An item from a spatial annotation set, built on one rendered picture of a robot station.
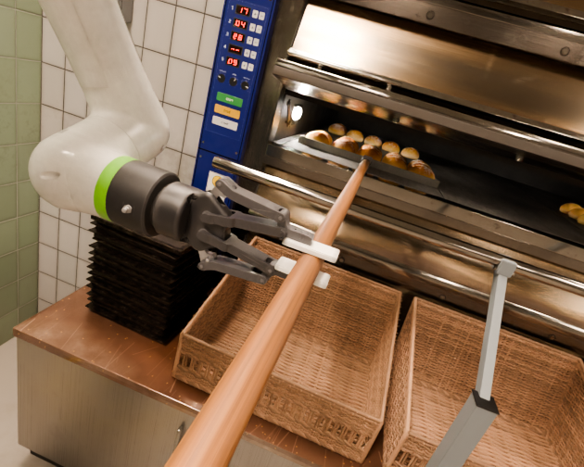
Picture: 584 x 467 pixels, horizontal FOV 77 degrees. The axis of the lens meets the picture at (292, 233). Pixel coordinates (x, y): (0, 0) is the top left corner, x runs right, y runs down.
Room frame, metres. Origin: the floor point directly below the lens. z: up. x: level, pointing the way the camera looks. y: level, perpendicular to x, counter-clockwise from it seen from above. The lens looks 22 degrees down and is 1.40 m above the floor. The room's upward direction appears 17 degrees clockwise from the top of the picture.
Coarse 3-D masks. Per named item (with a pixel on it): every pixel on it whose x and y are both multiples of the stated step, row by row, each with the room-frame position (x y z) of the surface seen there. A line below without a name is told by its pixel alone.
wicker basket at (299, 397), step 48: (240, 288) 1.16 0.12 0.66; (336, 288) 1.15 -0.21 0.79; (384, 288) 1.14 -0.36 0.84; (192, 336) 0.76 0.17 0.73; (240, 336) 0.99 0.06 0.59; (288, 336) 1.07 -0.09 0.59; (336, 336) 1.09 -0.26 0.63; (384, 336) 1.05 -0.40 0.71; (192, 384) 0.75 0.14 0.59; (288, 384) 0.71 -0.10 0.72; (336, 384) 0.91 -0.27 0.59; (384, 384) 0.79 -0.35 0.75; (336, 432) 0.74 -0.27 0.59
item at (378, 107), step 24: (288, 72) 1.10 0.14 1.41; (312, 96) 1.27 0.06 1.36; (336, 96) 1.12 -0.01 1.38; (360, 96) 1.07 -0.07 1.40; (408, 120) 1.13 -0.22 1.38; (432, 120) 1.04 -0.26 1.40; (456, 120) 1.03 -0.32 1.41; (480, 144) 1.11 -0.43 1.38; (504, 144) 1.01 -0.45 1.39; (528, 144) 1.01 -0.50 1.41; (552, 168) 1.11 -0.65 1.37; (576, 168) 1.00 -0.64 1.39
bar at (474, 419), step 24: (216, 168) 0.89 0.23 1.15; (240, 168) 0.87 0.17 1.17; (288, 192) 0.85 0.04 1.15; (312, 192) 0.85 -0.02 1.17; (360, 216) 0.83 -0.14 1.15; (384, 216) 0.83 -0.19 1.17; (432, 240) 0.80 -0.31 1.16; (456, 240) 0.80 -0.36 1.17; (504, 264) 0.77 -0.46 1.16; (528, 264) 0.79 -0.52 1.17; (504, 288) 0.75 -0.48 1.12; (576, 288) 0.76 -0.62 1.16; (480, 360) 0.65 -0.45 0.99; (480, 384) 0.60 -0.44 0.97; (480, 408) 0.56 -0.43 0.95; (456, 432) 0.57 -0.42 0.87; (480, 432) 0.56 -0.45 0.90; (432, 456) 0.60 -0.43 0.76; (456, 456) 0.56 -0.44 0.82
